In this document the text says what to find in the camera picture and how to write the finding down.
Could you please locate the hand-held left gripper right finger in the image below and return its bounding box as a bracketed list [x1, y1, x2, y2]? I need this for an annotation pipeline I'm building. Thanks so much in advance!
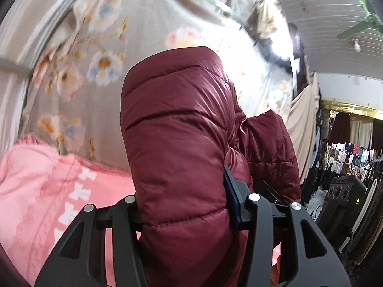
[224, 164, 351, 287]

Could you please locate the cream printed hanging cloth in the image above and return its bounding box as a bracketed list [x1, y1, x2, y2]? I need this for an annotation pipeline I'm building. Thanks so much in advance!
[254, 0, 288, 40]

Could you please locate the grey floral bedsheet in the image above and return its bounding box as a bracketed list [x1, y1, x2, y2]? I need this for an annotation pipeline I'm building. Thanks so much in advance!
[0, 0, 300, 163]

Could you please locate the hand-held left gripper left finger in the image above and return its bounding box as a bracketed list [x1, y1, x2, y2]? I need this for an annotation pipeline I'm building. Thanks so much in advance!
[34, 195, 148, 287]

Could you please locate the green ceiling fan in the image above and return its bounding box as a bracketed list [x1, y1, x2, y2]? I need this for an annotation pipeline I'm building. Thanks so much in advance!
[335, 0, 383, 41]

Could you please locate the maroon puffer jacket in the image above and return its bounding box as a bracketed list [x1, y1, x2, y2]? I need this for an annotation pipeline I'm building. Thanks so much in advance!
[120, 45, 302, 287]

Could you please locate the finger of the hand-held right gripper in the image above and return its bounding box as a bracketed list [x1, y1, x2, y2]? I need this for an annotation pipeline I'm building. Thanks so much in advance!
[254, 180, 288, 210]

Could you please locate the black loudspeaker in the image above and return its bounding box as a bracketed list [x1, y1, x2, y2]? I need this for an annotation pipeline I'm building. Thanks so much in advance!
[311, 175, 367, 247]

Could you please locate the pink blanket with white bows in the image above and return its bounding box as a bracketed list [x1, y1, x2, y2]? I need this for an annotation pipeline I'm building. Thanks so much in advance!
[0, 133, 283, 287]

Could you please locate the row of hanging clothes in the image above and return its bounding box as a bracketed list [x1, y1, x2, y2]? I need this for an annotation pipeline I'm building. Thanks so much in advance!
[323, 141, 383, 181]

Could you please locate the beige hanging cloth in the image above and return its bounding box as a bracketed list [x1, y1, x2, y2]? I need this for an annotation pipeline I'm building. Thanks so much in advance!
[283, 72, 321, 184]

